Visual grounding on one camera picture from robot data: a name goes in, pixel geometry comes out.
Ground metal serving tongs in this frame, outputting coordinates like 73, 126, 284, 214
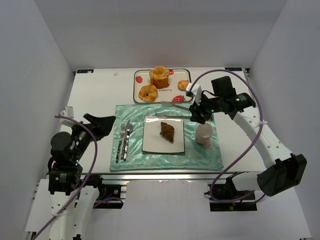
155, 101, 191, 120

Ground brown chocolate croissant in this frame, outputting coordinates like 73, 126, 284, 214
159, 122, 175, 143

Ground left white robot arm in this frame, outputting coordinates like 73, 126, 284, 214
48, 113, 116, 240

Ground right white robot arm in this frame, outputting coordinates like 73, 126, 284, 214
186, 76, 307, 199

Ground small round bread roll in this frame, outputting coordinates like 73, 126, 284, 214
177, 80, 189, 91

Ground tall orange muffin bread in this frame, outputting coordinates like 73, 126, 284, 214
149, 66, 170, 89

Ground pink ceramic mug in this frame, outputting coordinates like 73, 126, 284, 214
195, 122, 215, 148

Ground silver fork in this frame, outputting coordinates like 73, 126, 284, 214
115, 123, 126, 163

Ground silver table knife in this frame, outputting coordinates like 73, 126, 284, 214
121, 120, 133, 161

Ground strawberry pattern tray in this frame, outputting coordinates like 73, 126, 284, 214
133, 68, 193, 104

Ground green satin placemat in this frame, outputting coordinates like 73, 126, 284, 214
109, 103, 224, 172

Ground white square plate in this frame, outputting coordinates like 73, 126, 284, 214
142, 116, 185, 154

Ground round glazed bun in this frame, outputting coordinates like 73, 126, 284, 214
138, 84, 158, 103

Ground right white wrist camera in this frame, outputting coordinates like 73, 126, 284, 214
185, 83, 202, 106

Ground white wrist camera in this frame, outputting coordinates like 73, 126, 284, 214
185, 83, 202, 106
59, 106, 74, 128

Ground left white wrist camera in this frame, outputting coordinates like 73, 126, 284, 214
59, 106, 74, 128

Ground aluminium table frame rail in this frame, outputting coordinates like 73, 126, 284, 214
99, 172, 236, 182

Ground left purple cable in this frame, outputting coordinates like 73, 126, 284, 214
31, 114, 100, 240

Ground purple cable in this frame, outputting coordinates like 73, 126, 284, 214
186, 68, 268, 204
31, 114, 100, 240

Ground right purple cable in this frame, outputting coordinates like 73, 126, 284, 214
186, 68, 268, 204

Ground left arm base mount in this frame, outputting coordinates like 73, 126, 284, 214
84, 174, 126, 209

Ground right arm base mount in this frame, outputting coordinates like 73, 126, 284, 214
204, 184, 257, 212

